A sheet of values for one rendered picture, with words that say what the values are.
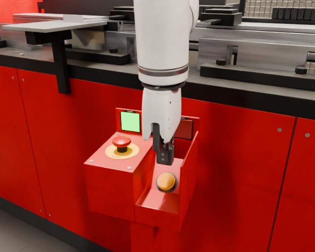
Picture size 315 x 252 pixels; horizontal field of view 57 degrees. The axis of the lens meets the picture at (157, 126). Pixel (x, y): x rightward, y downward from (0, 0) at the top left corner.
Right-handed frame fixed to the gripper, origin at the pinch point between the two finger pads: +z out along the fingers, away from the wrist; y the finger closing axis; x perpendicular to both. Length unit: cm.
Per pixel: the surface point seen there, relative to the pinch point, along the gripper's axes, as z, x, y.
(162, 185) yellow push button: 7.8, -0.6, 0.5
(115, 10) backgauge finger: -17, -41, -69
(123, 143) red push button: -1.0, -8.8, 0.0
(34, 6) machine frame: -12, -117, -112
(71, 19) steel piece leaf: -18, -44, -41
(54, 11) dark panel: -9, -103, -112
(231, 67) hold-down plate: -7.9, 8.7, -32.5
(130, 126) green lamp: 0.7, -11.5, -9.6
